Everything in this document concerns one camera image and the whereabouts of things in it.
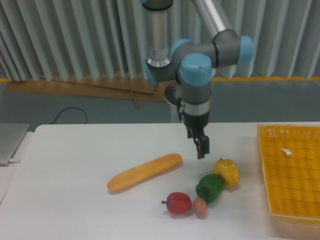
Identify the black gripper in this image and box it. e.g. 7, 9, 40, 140
182, 111, 210, 159

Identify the yellow toy bell pepper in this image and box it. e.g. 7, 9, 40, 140
212, 158, 240, 189

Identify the green toy bell pepper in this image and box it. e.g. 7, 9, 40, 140
195, 173, 224, 204

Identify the brown toy egg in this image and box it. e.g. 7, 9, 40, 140
193, 197, 208, 219

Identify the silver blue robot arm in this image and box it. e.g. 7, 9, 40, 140
141, 0, 255, 159

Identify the red toy bell pepper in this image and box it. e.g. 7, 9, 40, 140
161, 192, 193, 215

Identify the yellow woven basket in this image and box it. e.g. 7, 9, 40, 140
257, 124, 320, 223

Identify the orange toy bread loaf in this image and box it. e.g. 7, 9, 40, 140
106, 153, 183, 192

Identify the white paper label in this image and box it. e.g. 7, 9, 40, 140
280, 148, 292, 156

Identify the brown cardboard sheet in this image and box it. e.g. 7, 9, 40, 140
5, 72, 170, 107

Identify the silver laptop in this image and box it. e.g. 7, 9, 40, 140
0, 123, 29, 167

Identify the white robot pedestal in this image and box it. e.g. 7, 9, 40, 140
164, 83, 185, 124

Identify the black floor cable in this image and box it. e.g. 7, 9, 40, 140
48, 106, 88, 125

